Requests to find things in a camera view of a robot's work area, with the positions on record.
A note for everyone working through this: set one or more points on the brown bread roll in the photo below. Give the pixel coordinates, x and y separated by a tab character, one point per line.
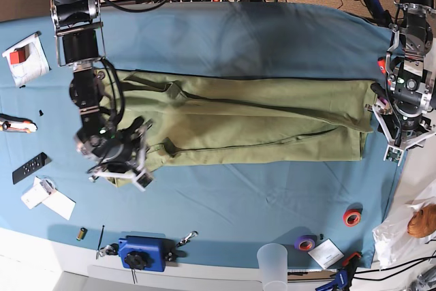
422	223

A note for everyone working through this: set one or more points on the black remote control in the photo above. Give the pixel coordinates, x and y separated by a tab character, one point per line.
30	167

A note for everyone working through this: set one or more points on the blue black bar clamp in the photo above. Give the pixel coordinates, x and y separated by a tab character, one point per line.
381	16

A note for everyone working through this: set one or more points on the blue table cloth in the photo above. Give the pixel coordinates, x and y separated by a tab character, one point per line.
235	208

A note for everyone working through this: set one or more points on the white printed card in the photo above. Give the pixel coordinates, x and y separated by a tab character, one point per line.
326	254

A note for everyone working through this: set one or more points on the purple tape roll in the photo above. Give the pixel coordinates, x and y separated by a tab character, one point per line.
305	242

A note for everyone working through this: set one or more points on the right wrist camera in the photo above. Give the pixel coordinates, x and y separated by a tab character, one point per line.
142	180

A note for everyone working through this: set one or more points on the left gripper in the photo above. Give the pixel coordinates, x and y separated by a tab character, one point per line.
402	133

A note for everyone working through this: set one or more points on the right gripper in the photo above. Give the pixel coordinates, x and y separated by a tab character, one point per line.
121	156

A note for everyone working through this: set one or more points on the white paper card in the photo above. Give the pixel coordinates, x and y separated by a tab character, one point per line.
60	204

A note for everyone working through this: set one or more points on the olive green t-shirt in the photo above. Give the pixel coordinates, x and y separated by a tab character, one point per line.
200	120

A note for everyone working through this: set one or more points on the white plastic bag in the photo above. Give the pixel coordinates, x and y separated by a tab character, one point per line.
392	241

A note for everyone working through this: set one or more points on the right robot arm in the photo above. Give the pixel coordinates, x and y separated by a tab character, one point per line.
95	88

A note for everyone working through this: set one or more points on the orange tape roll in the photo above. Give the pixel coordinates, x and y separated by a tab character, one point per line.
352	217

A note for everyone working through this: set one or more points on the blue spring clamp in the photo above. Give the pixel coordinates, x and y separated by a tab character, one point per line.
342	280

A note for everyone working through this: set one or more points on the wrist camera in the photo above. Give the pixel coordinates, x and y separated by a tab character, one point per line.
394	154
142	180

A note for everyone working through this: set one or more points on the silver carabiner clip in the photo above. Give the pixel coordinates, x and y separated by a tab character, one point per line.
186	239

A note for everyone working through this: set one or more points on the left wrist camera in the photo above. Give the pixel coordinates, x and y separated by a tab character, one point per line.
394	154

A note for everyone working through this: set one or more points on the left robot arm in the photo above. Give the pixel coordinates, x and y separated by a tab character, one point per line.
409	86

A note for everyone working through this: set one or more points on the small orange box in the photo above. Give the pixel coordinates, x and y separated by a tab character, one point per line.
18	56

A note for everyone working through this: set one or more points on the blue clamp mount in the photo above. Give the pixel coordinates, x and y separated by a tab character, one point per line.
144	253

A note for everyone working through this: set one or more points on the small green battery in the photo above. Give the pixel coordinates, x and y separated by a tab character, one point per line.
81	234

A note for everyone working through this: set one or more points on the translucent plastic cup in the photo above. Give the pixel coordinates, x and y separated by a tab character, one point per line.
272	262

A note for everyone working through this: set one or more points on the black zip tie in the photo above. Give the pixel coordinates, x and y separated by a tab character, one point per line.
99	243

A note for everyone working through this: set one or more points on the orange handled screwdriver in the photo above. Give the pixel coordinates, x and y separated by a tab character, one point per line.
381	61

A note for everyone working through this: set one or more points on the orange white utility knife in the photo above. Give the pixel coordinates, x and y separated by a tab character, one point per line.
15	124

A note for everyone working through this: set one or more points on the white card box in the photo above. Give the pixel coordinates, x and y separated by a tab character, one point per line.
39	192

